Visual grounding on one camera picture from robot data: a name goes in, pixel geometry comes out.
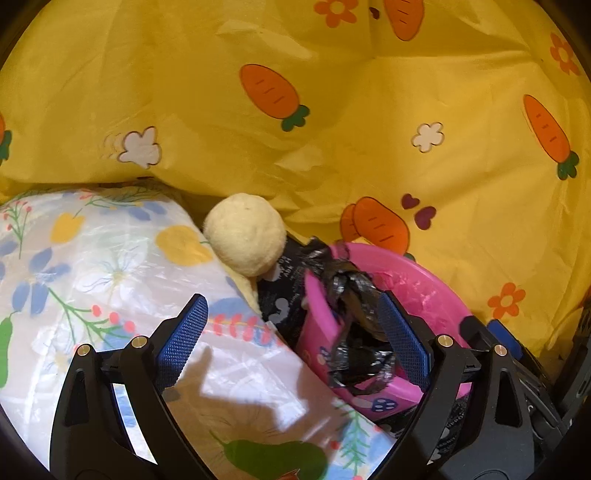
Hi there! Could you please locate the pink plastic bucket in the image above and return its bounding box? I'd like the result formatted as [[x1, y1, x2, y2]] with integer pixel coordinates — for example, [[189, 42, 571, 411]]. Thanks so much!
[[295, 242, 477, 422]]

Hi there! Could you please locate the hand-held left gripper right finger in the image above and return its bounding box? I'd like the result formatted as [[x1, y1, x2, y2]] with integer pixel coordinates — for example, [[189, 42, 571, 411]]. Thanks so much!
[[378, 290, 543, 480]]

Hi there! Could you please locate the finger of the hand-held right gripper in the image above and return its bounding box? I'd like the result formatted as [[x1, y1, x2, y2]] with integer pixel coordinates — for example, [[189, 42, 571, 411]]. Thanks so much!
[[460, 316, 525, 365]]

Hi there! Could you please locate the yellow carrot print cloth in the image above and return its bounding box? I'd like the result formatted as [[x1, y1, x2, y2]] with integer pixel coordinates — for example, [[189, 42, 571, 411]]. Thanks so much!
[[0, 0, 591, 363]]

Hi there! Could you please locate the cream plush ball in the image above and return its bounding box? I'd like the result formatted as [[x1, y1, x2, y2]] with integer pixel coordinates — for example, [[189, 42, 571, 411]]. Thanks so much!
[[203, 193, 288, 278]]

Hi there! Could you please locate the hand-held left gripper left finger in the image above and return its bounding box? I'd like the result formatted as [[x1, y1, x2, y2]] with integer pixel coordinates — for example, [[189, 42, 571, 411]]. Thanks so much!
[[48, 293, 209, 480]]

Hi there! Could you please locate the black plastic bag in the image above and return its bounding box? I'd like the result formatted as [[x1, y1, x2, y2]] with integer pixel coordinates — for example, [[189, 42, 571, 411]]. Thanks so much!
[[318, 256, 403, 398]]

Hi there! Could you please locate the floral print plastic sheet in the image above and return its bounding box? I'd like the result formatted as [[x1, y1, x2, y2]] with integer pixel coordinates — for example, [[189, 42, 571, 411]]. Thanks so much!
[[0, 187, 399, 480]]

